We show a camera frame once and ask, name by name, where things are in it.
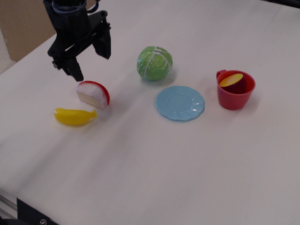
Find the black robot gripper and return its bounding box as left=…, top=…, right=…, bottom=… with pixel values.
left=43, top=0, right=111, bottom=82

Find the white and red toy sushi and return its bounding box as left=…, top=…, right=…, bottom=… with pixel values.
left=76, top=81, right=110, bottom=110

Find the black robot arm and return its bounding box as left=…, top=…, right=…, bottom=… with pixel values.
left=44, top=0, right=111, bottom=82

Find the light blue toy plate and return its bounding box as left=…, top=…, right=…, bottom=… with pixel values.
left=156, top=85, right=205, bottom=121

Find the yellow toy banana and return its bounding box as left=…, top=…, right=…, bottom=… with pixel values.
left=54, top=108, right=97, bottom=125

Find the green toy cabbage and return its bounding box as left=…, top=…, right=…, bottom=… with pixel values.
left=136, top=46, right=173, bottom=81

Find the brown cardboard box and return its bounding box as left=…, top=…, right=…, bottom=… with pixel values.
left=0, top=0, right=96, bottom=61

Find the purple and yellow toy fruit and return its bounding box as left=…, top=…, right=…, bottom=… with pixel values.
left=219, top=73, right=246, bottom=94

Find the red toy cup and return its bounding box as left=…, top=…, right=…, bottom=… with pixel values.
left=216, top=70, right=255, bottom=110

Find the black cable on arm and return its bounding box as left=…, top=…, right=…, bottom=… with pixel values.
left=86, top=0, right=101, bottom=14

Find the aluminium table frame rail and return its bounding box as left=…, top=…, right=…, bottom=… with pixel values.
left=0, top=189, right=17, bottom=219

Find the black corner bracket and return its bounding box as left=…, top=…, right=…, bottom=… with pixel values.
left=16, top=198, right=58, bottom=225

